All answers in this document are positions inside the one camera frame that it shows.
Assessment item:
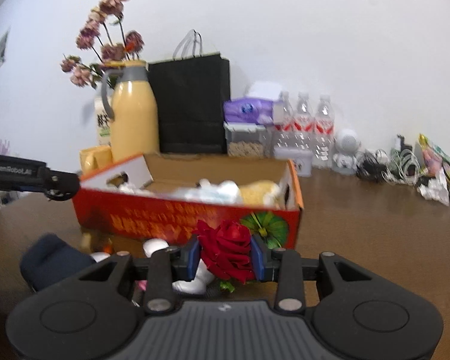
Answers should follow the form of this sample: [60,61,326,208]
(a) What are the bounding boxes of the purple tissue pack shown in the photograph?
[223,97,276,125]

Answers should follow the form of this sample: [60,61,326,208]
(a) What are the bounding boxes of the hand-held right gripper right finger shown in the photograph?
[249,234,372,313]

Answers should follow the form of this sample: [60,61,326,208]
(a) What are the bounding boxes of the black paper bag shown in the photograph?
[147,30,231,154]

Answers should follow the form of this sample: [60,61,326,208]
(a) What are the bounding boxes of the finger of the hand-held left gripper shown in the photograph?
[44,168,82,202]

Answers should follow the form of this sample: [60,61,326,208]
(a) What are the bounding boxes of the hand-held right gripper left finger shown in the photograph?
[79,237,201,315]

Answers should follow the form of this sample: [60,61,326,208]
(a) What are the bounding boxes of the purple flower wall sticker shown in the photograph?
[0,124,12,154]

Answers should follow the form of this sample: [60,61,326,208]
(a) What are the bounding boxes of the crumpled white tissue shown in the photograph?
[416,174,450,206]

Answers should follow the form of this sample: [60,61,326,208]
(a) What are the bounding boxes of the white wall notice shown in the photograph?
[0,26,11,72]

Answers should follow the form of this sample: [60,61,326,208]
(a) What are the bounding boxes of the white robot speaker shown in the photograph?
[332,128,361,175]

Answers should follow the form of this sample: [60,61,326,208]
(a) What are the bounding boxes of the pale tin box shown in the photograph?
[273,146,313,178]

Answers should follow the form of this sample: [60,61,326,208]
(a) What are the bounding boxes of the colourful snack packet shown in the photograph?
[418,133,450,188]

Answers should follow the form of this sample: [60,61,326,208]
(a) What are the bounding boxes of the dried pink roses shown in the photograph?
[61,0,146,89]

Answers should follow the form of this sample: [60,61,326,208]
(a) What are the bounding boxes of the dark blue zip pouch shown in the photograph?
[19,233,98,293]

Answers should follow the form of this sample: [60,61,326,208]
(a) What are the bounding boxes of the black cable bundle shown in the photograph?
[356,152,389,184]

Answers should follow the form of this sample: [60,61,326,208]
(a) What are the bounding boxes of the yellow thermos jug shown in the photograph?
[100,60,160,163]

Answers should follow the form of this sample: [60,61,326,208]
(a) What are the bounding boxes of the red rose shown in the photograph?
[192,220,254,293]

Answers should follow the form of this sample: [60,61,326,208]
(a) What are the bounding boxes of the clear snack container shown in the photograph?
[224,122,267,158]

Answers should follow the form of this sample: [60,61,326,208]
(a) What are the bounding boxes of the white milk carton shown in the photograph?
[94,95,115,147]

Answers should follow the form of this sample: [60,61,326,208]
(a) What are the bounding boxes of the black plug adapter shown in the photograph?
[395,134,413,154]

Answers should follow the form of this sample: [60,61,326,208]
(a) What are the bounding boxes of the white yellow plush hamster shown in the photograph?
[199,179,283,208]

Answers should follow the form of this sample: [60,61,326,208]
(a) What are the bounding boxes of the red cardboard box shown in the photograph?
[72,152,304,250]

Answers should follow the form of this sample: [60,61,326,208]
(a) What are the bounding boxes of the yellow mug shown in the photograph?
[79,145,113,175]

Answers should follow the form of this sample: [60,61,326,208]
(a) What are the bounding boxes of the clear water bottle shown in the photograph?
[292,92,316,151]
[272,92,295,149]
[313,95,335,169]

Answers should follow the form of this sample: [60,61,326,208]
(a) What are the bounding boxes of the white cable bundle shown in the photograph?
[382,149,421,186]

